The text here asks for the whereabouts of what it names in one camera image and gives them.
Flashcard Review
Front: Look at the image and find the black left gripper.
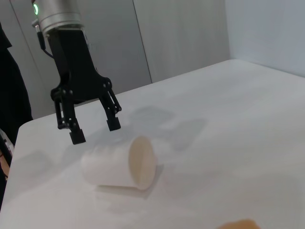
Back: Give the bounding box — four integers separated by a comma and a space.
47, 24, 123, 146

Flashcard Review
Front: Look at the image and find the white paper cup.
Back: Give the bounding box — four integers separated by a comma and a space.
80, 135, 159, 191

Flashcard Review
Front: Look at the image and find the brown water stain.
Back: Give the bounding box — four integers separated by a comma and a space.
215, 211, 263, 229

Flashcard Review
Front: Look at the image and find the person in dark clothing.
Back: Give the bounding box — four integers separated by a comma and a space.
0, 21, 34, 146

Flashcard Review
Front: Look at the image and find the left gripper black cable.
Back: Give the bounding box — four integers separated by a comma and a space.
35, 23, 55, 58

